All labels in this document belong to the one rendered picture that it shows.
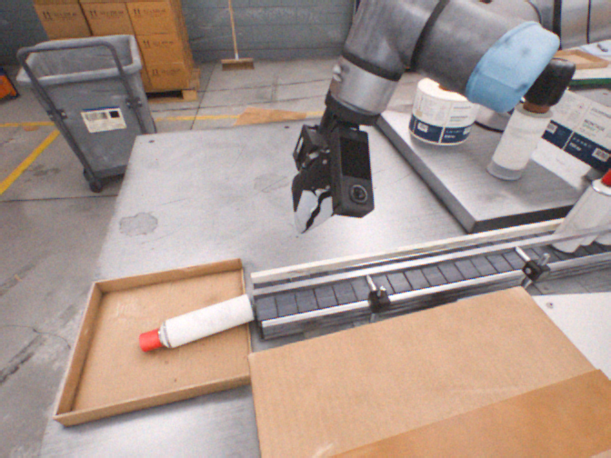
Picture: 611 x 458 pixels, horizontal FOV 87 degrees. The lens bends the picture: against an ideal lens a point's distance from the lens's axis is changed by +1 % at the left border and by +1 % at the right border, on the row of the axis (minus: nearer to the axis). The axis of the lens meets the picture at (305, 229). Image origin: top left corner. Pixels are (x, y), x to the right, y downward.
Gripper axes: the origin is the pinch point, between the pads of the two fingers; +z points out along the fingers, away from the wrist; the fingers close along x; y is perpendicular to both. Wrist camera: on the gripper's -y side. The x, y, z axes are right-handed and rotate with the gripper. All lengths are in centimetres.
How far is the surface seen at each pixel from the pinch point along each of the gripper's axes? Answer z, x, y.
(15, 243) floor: 151, 104, 133
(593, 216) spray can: -13, -56, -2
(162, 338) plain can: 26.1, 18.7, -3.1
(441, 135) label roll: -5, -57, 47
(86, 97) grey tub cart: 68, 71, 175
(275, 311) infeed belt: 18.4, -0.2, -2.6
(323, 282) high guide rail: 7.8, -5.4, -3.9
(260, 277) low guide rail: 16.2, 2.5, 3.5
